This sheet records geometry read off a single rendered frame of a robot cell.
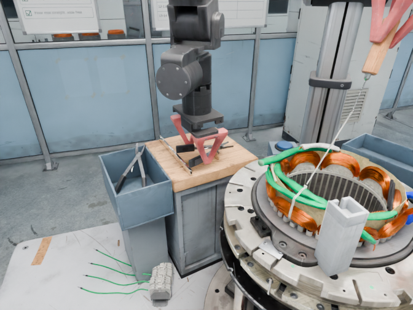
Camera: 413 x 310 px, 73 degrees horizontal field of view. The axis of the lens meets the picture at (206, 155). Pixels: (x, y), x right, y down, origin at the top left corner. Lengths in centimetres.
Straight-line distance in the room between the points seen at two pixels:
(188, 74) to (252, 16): 234
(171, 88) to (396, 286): 38
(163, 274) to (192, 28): 52
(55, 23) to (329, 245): 238
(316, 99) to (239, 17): 191
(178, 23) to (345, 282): 43
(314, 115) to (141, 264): 62
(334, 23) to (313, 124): 27
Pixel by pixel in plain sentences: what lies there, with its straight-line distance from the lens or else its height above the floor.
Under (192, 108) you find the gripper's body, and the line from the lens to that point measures 52.
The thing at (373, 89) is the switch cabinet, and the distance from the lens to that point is 311.
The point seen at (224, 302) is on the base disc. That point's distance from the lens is 68.
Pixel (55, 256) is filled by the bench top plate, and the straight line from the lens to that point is 88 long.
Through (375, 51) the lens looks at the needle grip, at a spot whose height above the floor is 132.
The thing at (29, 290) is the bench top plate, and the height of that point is 78.
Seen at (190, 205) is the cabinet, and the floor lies 99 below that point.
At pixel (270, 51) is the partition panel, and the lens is 293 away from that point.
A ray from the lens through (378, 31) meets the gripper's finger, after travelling 38.
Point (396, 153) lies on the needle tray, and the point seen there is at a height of 104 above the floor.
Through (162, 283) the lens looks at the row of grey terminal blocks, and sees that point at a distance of 69.
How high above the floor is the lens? 137
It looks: 30 degrees down
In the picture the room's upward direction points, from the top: straight up
